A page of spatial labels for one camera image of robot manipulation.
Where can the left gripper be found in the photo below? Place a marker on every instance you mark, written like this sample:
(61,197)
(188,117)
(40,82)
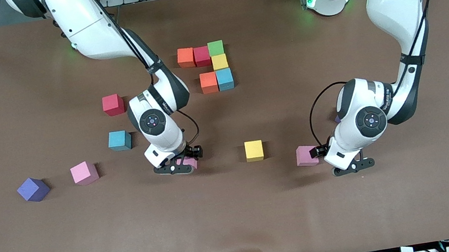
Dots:
(321,150)

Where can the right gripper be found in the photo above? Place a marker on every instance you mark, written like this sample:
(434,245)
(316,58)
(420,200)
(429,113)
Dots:
(191,152)

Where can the pink foam cube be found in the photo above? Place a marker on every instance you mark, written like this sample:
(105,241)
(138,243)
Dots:
(305,156)
(190,163)
(84,173)

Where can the orange foam cube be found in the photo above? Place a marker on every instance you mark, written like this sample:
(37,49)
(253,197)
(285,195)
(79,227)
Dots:
(185,58)
(208,82)

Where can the blue foam cube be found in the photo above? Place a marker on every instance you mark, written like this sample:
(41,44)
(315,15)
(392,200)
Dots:
(224,79)
(119,140)

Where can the yellow foam cube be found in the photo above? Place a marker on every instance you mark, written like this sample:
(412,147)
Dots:
(254,150)
(220,62)

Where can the red foam cube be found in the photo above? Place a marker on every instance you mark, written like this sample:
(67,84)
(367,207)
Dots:
(202,56)
(113,105)

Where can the green foam cube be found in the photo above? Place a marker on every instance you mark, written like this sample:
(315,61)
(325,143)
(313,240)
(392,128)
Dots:
(216,48)

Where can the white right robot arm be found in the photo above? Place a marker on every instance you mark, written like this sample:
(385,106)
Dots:
(101,32)

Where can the purple foam cube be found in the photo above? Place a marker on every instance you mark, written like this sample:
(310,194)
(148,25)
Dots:
(337,119)
(33,189)

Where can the brown paper table cover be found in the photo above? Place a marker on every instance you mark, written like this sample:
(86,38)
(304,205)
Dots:
(240,222)

